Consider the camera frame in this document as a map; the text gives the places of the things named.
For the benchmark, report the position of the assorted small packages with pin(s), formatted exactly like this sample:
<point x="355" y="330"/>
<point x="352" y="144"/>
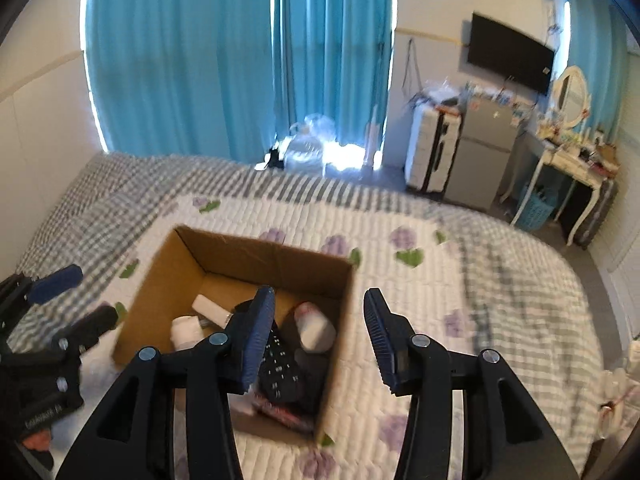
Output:
<point x="492" y="95"/>

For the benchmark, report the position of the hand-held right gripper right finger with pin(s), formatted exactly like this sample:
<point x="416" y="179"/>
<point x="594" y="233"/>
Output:
<point x="382" y="340"/>

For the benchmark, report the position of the white dressing table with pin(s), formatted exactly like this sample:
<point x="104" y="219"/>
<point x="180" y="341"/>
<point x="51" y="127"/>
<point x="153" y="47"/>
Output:
<point x="565" y="162"/>

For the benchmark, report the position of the white cylindrical roll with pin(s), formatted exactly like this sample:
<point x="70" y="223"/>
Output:
<point x="186" y="332"/>

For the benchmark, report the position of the pale small containers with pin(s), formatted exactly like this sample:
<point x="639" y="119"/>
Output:
<point x="617" y="390"/>

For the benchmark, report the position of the grey suitcase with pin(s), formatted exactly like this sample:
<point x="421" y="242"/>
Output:
<point x="597" y="215"/>

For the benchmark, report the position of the white hard suitcase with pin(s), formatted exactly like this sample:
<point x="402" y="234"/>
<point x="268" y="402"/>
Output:
<point x="427" y="150"/>

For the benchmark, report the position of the black cylindrical device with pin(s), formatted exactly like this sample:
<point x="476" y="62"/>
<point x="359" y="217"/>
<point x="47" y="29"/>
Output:
<point x="311" y="377"/>

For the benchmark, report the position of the white charger block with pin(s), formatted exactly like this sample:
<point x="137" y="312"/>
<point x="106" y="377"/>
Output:
<point x="210" y="307"/>

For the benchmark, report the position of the grey small fridge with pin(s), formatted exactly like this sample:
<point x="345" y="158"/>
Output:
<point x="482" y="160"/>

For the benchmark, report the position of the clear plastic bag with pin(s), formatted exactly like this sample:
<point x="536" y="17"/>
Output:
<point x="437" y="91"/>
<point x="307" y="147"/>

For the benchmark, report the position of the row of cosmetic bottles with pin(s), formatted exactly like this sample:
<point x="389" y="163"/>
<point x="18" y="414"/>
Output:
<point x="580" y="142"/>

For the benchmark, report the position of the white oval mirror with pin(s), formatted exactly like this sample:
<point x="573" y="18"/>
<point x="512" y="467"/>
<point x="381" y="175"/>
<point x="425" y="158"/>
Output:
<point x="571" y="92"/>

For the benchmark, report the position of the person's left hand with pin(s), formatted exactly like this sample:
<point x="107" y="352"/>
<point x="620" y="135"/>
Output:
<point x="36" y="441"/>

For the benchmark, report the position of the black wall television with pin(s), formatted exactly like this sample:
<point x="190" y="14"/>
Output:
<point x="510" y="55"/>

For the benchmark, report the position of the blue curtain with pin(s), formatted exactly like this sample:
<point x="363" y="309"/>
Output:
<point x="175" y="60"/>
<point x="595" y="35"/>
<point x="330" y="50"/>

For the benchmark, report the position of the bed with floral quilt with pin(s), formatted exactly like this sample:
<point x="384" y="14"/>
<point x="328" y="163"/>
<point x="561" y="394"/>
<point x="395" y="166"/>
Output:
<point x="525" y="310"/>

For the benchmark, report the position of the brown cardboard box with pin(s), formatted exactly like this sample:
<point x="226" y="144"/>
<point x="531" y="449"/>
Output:
<point x="150" y="300"/>

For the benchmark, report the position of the red patterned metal case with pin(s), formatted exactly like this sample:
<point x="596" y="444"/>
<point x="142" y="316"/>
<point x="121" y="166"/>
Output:
<point x="287" y="414"/>

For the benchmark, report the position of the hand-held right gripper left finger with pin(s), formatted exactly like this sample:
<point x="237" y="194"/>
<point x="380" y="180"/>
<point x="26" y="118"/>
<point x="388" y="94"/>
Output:
<point x="260" y="340"/>

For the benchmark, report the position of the white floral quilt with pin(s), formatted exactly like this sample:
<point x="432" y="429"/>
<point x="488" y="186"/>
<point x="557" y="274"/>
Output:
<point x="400" y="280"/>

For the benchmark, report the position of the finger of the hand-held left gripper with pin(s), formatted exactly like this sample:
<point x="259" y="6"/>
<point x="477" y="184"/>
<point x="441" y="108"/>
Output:
<point x="92" y="327"/>
<point x="55" y="282"/>

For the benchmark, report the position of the blue plastic basket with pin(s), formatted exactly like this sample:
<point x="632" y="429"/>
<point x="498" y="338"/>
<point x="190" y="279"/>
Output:
<point x="537" y="207"/>

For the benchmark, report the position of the white earbud case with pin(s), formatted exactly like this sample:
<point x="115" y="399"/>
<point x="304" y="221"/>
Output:
<point x="314" y="330"/>

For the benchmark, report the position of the black remote control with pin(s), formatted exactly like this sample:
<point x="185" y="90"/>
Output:
<point x="282" y="365"/>

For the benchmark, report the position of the black white shoe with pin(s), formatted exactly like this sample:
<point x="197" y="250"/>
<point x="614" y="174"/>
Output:
<point x="272" y="156"/>

